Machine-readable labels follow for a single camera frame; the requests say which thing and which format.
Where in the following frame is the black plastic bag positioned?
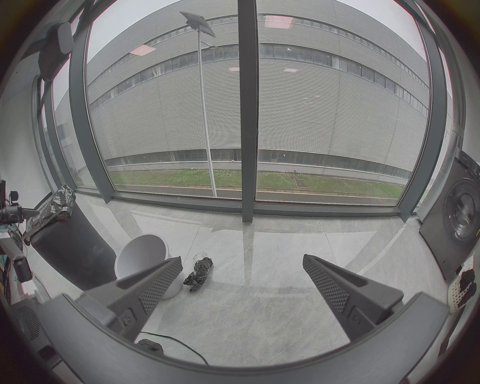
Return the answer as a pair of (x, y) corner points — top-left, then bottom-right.
(22, 184), (77, 242)

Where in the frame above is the white laundry basket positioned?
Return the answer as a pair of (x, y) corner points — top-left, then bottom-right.
(448, 262), (480, 312)

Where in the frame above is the dark grey round chair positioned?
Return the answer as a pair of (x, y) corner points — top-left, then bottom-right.
(30, 195), (119, 291)

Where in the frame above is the black washing machine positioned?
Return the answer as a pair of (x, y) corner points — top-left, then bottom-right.
(419, 150), (480, 280)

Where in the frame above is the black cable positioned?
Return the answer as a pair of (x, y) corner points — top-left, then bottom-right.
(137, 332), (209, 366)

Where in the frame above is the black garment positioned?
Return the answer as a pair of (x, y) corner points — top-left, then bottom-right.
(459, 268), (478, 297)

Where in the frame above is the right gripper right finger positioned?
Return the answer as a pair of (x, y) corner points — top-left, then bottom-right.
(302, 254), (405, 343)

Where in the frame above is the window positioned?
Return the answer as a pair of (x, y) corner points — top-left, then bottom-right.
(32, 0), (466, 224)

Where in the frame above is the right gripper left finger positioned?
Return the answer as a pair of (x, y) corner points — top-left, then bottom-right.
(84, 256), (184, 343)

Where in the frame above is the crumpled black plastic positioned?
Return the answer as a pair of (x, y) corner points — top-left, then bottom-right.
(183, 257), (215, 293)

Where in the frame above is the white trash bin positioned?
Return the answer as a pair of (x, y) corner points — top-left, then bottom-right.
(114, 234), (184, 300)

